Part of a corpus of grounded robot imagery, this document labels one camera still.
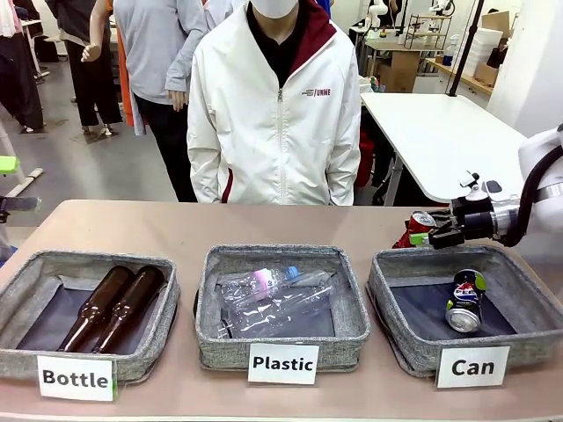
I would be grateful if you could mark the wooden workbench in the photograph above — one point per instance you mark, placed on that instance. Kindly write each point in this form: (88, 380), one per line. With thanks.
(466, 77)

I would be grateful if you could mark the person in grey hoodie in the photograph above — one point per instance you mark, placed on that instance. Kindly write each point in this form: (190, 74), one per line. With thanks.
(154, 53)

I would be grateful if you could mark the cardboard box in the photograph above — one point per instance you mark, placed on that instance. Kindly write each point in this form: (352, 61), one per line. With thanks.
(402, 72)

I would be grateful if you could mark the white Can label card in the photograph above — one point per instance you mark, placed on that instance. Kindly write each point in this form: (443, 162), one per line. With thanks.
(473, 367)

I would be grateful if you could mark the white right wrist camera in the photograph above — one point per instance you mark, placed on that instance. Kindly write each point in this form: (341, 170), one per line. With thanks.
(488, 186)

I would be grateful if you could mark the grey fabric plastic basket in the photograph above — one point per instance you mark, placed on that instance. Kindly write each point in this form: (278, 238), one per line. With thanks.
(281, 354)

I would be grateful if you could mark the white Bottle label card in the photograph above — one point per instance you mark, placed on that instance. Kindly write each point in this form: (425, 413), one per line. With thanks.
(75, 378)

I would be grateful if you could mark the clear plastic bottle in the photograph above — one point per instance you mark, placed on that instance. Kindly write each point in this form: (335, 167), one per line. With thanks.
(281, 312)

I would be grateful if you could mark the person in white jacket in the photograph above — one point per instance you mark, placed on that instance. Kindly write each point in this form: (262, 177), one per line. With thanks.
(272, 145)

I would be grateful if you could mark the brown glass bottle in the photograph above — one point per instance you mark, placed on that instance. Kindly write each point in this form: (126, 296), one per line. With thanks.
(101, 299)
(132, 303)

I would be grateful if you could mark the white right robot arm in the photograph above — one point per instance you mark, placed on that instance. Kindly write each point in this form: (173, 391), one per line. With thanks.
(545, 193)

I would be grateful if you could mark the grey fabric can basket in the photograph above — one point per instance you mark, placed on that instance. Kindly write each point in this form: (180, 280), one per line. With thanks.
(391, 303)

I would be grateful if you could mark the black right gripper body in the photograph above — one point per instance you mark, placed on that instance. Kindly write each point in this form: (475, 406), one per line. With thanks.
(477, 217)

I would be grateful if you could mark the person's right forearm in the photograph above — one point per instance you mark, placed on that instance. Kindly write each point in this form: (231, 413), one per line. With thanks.
(203, 176)

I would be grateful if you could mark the white desk leg frame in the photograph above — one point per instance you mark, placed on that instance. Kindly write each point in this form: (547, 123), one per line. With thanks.
(13, 180)

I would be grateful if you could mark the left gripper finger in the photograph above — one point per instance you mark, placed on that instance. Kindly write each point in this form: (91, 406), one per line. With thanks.
(9, 165)
(17, 204)

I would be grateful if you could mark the grey fabric bottle basket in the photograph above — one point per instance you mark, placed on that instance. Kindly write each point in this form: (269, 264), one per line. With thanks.
(26, 356)

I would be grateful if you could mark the white foam boxes stack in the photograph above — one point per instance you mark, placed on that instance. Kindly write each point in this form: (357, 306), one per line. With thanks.
(481, 48)

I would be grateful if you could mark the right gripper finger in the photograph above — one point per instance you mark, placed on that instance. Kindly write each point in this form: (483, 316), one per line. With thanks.
(444, 217)
(446, 237)

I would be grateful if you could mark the red object under table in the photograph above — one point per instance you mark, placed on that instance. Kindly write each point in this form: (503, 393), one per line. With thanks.
(365, 158)

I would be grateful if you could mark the person's left forearm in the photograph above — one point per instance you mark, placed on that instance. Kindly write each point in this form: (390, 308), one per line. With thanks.
(345, 176)

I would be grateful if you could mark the white background table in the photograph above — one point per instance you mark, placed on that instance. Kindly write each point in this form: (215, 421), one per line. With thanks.
(440, 140)

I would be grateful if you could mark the plastic bottle with pink label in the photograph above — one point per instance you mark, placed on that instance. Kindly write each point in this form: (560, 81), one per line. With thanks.
(268, 281)

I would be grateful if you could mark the black Pepsi can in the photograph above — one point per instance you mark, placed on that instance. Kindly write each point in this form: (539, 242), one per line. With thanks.
(466, 299)

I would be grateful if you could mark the black pole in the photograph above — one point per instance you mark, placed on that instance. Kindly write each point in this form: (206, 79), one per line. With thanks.
(466, 48)

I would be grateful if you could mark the crushed red soda can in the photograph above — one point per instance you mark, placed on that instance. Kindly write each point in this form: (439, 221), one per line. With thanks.
(415, 226)

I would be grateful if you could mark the white Plastic label card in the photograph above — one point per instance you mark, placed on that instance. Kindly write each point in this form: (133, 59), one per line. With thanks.
(283, 364)

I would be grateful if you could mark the person in dark clothes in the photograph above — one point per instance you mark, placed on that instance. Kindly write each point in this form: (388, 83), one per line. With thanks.
(19, 79)

